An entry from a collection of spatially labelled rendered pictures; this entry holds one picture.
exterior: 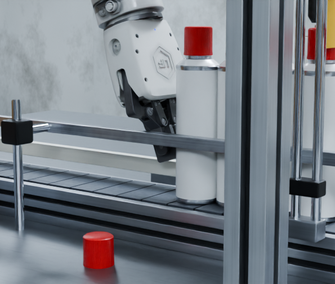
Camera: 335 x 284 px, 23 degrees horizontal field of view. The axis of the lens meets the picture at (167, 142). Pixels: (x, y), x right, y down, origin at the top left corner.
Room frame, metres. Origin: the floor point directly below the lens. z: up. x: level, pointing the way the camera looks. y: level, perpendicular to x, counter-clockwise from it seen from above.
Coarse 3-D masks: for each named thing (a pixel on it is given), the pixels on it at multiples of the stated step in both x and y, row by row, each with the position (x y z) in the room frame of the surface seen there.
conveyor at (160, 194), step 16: (0, 160) 1.22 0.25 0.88; (0, 176) 1.10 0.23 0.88; (32, 176) 1.09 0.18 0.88; (48, 176) 1.09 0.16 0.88; (64, 176) 1.09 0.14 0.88; (80, 176) 1.09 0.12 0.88; (96, 176) 1.09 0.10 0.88; (96, 192) 1.00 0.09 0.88; (112, 192) 1.00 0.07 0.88; (128, 192) 1.00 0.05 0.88; (144, 192) 1.00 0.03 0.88; (160, 192) 1.00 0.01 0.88; (192, 208) 0.91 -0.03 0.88; (208, 208) 0.91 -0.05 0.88
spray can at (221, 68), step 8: (224, 64) 0.92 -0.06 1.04; (224, 72) 0.92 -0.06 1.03; (224, 80) 0.92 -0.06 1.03; (224, 88) 0.91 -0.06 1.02; (224, 96) 0.91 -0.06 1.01; (224, 104) 0.91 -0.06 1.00; (224, 112) 0.91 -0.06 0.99; (224, 120) 0.91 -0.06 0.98; (224, 128) 0.91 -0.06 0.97; (224, 136) 0.91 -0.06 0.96; (224, 160) 0.91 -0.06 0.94; (224, 168) 0.91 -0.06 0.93; (216, 200) 0.93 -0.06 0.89
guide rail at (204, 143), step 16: (64, 128) 1.03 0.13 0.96; (80, 128) 1.01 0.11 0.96; (96, 128) 1.00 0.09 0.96; (112, 128) 0.98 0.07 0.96; (160, 144) 0.94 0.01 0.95; (176, 144) 0.92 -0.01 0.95; (192, 144) 0.91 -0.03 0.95; (208, 144) 0.90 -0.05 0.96; (224, 144) 0.89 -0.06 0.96; (304, 160) 0.83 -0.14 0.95
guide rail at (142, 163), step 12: (0, 144) 1.21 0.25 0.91; (24, 144) 1.18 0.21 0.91; (36, 144) 1.16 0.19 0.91; (48, 144) 1.15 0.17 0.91; (36, 156) 1.16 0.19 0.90; (48, 156) 1.15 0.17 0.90; (60, 156) 1.13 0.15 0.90; (72, 156) 1.12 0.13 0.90; (84, 156) 1.11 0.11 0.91; (96, 156) 1.09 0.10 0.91; (108, 156) 1.08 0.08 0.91; (120, 156) 1.07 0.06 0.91; (132, 156) 1.06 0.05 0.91; (144, 156) 1.05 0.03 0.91; (120, 168) 1.07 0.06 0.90; (132, 168) 1.06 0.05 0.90; (144, 168) 1.05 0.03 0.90; (156, 168) 1.04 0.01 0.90; (168, 168) 1.02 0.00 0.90
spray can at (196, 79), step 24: (192, 48) 0.94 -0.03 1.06; (192, 72) 0.93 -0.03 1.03; (216, 72) 0.94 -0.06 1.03; (192, 96) 0.93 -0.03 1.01; (216, 96) 0.94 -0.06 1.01; (192, 120) 0.93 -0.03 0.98; (216, 120) 0.94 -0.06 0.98; (192, 168) 0.93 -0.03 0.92; (216, 168) 0.94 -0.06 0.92; (192, 192) 0.93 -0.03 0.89; (216, 192) 0.94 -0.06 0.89
